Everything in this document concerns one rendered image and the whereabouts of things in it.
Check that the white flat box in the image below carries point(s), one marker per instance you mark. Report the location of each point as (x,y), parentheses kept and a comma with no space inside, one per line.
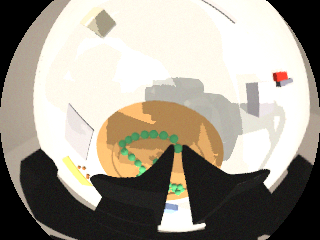
(260,98)

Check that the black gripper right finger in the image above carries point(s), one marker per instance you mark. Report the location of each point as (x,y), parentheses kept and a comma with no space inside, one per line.
(209,187)

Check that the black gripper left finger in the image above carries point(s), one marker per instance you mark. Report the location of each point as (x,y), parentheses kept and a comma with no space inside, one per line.
(150,189)

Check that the light blue block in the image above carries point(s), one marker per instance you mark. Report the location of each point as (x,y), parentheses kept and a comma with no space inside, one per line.
(171,208)

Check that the orange round board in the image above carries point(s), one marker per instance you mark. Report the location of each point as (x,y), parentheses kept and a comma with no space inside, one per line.
(175,119)

